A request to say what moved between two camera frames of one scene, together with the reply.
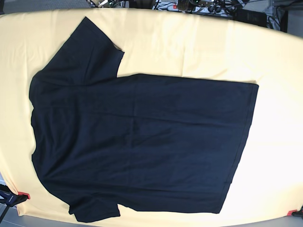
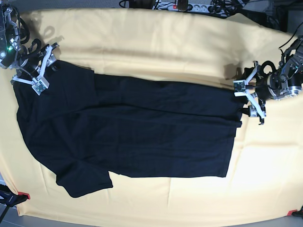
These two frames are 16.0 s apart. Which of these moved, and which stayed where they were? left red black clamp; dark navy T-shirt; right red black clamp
Moved: dark navy T-shirt
Stayed: left red black clamp; right red black clamp
